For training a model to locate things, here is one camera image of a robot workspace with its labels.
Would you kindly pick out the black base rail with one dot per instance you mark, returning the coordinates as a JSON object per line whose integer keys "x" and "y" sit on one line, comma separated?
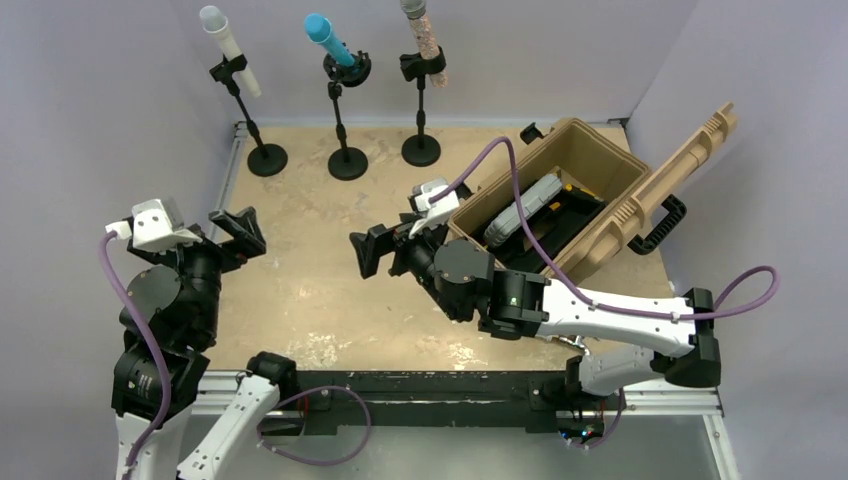
{"x": 534, "y": 401}

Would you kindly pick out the black shockmount mic stand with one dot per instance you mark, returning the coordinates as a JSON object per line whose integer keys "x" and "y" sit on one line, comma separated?
{"x": 346, "y": 163}

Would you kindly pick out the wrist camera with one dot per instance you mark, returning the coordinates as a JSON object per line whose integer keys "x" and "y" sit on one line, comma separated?
{"x": 431, "y": 213}
{"x": 157, "y": 226}

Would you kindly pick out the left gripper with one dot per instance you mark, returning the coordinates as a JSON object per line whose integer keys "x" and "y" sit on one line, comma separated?
{"x": 240, "y": 226}

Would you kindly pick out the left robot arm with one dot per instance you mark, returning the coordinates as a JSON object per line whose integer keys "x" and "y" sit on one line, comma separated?
{"x": 169, "y": 278}

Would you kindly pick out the white microphone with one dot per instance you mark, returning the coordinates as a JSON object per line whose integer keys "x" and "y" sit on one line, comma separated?
{"x": 216, "y": 24}

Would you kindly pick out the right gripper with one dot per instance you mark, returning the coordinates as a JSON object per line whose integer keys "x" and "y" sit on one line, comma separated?
{"x": 380, "y": 240}

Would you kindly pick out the glitter rhinestone microphone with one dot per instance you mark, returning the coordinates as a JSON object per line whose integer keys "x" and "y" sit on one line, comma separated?
{"x": 430, "y": 51}

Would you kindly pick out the blue microphone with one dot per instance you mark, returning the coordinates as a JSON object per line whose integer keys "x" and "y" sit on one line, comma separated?
{"x": 320, "y": 31}

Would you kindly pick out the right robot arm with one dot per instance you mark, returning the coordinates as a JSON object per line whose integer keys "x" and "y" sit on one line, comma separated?
{"x": 466, "y": 285}

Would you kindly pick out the tan plastic case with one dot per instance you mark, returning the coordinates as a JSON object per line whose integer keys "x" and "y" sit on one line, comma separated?
{"x": 631, "y": 191}

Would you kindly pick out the black clip mic stand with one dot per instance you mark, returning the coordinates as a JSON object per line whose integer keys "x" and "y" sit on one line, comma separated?
{"x": 421, "y": 149}

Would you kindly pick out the chrome metal fitting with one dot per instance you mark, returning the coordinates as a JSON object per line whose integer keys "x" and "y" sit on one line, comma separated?
{"x": 576, "y": 342}

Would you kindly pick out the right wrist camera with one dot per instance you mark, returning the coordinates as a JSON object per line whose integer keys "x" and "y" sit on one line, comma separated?
{"x": 431, "y": 213}

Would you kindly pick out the left black mic stand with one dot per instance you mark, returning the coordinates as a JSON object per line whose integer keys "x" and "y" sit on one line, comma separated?
{"x": 265, "y": 160}

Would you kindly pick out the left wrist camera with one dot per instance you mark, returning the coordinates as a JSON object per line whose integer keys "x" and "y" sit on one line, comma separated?
{"x": 157, "y": 226}

